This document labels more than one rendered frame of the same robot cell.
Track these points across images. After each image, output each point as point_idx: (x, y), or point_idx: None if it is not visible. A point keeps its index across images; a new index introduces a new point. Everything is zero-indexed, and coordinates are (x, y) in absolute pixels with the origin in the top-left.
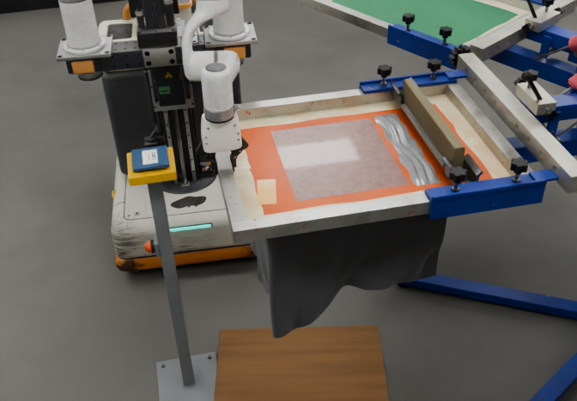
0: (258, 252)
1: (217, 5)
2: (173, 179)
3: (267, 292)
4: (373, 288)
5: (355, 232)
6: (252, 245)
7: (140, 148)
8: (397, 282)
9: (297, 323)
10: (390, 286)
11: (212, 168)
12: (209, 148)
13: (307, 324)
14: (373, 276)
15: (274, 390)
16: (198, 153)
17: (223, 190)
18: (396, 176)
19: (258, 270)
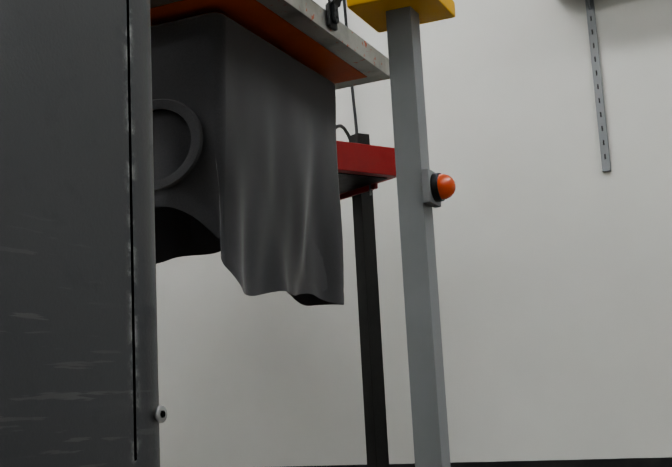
0: (285, 219)
1: None
2: (383, 31)
3: (295, 294)
4: (210, 250)
5: None
6: (242, 270)
7: None
8: (175, 257)
9: (304, 294)
10: (190, 254)
11: (338, 19)
12: None
13: (294, 296)
14: (209, 230)
15: None
16: None
17: (357, 35)
18: None
19: (285, 267)
